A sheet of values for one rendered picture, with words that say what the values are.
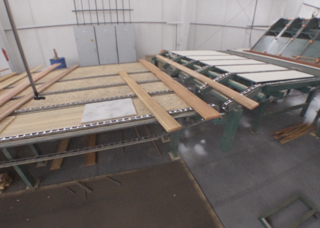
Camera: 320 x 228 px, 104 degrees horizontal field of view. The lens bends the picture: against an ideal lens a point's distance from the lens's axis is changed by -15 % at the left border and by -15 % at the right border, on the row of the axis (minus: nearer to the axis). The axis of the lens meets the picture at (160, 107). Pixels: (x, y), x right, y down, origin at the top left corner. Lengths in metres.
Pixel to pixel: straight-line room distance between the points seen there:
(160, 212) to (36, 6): 7.85
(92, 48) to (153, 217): 6.27
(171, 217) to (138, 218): 0.35
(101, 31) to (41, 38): 2.63
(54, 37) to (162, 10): 4.94
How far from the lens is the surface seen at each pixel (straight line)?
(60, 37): 7.70
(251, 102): 2.02
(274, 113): 3.43
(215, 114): 1.69
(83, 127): 1.62
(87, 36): 6.86
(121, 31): 6.82
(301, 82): 3.34
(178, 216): 1.83
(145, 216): 1.83
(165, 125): 1.41
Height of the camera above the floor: 1.68
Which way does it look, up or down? 28 degrees down
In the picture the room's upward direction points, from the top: straight up
